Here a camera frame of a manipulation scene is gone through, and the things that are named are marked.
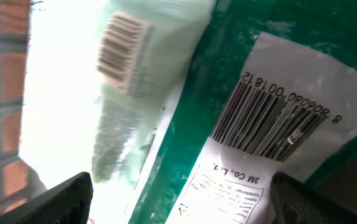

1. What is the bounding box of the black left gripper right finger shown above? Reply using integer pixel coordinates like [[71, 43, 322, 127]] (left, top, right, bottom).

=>
[[270, 172, 357, 224]]

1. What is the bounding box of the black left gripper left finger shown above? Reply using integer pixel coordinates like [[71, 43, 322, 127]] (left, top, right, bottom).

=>
[[0, 172, 93, 224]]

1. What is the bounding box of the green 3M product pouch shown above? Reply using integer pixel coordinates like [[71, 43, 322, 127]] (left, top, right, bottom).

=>
[[130, 0, 357, 223]]

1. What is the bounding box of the light green wipes pack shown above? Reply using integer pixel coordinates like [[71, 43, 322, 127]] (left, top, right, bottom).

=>
[[19, 0, 215, 223]]

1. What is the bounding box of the grey plastic shopping basket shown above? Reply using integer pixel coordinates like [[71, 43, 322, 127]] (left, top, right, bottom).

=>
[[0, 0, 45, 215]]

